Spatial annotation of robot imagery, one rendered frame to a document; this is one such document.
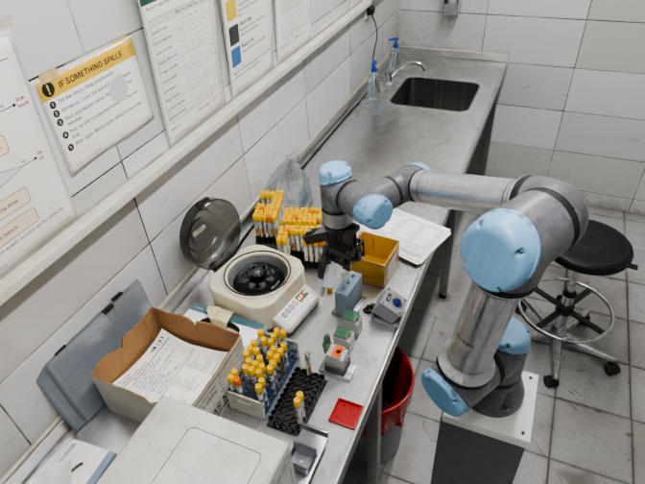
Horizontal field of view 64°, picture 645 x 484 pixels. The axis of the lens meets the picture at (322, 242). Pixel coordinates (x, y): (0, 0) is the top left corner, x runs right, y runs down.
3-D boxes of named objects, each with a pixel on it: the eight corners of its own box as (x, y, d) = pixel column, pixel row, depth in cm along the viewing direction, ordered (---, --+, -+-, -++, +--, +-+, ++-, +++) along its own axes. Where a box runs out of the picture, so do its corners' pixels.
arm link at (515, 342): (534, 367, 119) (545, 327, 111) (496, 399, 113) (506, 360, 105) (491, 337, 127) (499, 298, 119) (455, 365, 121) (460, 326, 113)
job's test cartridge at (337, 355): (343, 375, 134) (342, 359, 130) (326, 369, 136) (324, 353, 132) (348, 363, 137) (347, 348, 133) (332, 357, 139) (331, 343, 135)
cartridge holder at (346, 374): (349, 382, 134) (349, 374, 131) (318, 372, 137) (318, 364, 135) (357, 367, 138) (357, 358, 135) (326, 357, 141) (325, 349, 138)
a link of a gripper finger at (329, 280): (331, 303, 128) (342, 269, 127) (312, 295, 131) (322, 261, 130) (337, 302, 131) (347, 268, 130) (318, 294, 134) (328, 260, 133)
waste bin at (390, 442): (393, 497, 196) (396, 433, 168) (305, 463, 209) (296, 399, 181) (418, 415, 223) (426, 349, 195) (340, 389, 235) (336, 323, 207)
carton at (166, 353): (201, 449, 121) (186, 413, 112) (107, 411, 131) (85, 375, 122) (251, 370, 139) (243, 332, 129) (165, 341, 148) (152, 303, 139)
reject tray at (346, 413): (354, 430, 123) (354, 428, 122) (328, 421, 125) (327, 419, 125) (364, 407, 128) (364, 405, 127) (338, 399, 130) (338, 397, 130)
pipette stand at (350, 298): (352, 321, 150) (351, 297, 144) (331, 314, 153) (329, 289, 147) (367, 300, 157) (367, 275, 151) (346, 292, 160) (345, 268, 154)
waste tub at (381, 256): (384, 290, 160) (384, 266, 153) (345, 278, 165) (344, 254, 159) (399, 264, 169) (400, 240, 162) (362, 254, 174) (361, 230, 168)
